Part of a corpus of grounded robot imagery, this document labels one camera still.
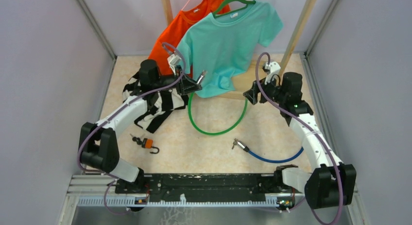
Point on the aluminium rail frame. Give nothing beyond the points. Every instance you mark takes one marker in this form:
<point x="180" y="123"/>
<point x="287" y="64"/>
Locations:
<point x="99" y="190"/>

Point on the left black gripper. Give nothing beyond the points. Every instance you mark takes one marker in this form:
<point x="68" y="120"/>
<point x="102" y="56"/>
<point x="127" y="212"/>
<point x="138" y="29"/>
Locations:
<point x="186" y="86"/>

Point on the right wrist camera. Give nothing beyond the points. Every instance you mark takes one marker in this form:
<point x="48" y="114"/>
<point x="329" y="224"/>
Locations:
<point x="272" y="69"/>

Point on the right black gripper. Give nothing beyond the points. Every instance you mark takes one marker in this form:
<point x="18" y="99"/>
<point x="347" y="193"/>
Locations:
<point x="258" y="86"/>

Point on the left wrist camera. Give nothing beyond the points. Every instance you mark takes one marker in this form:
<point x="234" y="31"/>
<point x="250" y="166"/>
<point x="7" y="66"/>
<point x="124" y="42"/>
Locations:
<point x="173" y="62"/>

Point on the green cable lock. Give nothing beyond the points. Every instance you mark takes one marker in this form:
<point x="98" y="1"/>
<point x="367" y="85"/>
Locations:
<point x="221" y="129"/>

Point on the black white striped garment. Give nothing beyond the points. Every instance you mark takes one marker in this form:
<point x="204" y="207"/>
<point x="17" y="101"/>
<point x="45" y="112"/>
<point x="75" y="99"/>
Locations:
<point x="167" y="102"/>

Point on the wooden clothes rack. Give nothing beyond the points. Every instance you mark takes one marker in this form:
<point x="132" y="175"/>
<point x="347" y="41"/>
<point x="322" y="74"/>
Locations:
<point x="241" y="81"/>

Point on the blue cable lock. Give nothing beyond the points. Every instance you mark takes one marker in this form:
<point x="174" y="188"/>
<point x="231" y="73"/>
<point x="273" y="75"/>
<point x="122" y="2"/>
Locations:
<point x="276" y="158"/>

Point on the orange t-shirt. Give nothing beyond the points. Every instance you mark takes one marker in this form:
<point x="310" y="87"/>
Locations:
<point x="177" y="29"/>

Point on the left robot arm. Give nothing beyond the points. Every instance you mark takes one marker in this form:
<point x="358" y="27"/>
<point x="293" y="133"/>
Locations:
<point x="98" y="145"/>

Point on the teal t-shirt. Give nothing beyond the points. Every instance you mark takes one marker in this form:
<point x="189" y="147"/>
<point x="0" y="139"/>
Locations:
<point x="223" y="46"/>

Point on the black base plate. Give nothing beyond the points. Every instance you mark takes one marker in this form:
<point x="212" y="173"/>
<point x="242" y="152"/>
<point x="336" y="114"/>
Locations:
<point x="203" y="188"/>

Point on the orange padlock with keys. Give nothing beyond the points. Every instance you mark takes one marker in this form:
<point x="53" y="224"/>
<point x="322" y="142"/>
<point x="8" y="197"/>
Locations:
<point x="145" y="143"/>

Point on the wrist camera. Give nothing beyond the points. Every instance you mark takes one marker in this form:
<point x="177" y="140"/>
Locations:
<point x="272" y="69"/>
<point x="173" y="62"/>

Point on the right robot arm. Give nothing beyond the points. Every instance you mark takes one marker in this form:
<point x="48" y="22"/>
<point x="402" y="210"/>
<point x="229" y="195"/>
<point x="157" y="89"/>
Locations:
<point x="331" y="182"/>

